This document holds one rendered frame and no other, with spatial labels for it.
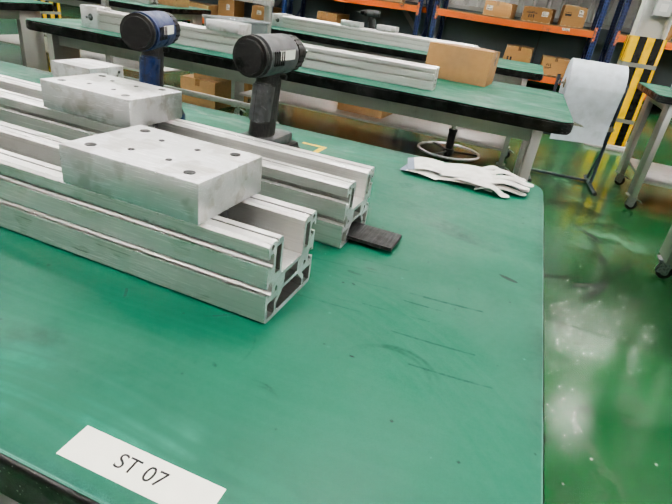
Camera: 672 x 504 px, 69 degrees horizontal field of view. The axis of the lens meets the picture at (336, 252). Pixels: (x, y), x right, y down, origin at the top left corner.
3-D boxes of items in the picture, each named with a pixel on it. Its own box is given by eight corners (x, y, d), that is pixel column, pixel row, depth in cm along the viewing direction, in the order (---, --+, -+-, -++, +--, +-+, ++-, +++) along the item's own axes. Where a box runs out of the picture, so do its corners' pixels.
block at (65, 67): (46, 109, 102) (40, 60, 97) (90, 102, 111) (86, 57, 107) (84, 119, 99) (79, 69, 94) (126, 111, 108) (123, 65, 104)
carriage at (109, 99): (45, 125, 73) (39, 78, 70) (103, 114, 82) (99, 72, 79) (132, 149, 68) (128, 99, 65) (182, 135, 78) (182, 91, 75)
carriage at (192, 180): (66, 208, 50) (57, 142, 47) (143, 180, 59) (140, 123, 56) (198, 253, 45) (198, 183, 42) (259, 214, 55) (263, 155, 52)
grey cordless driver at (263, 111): (221, 176, 80) (225, 30, 70) (278, 150, 97) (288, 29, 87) (263, 187, 78) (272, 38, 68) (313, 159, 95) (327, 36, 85)
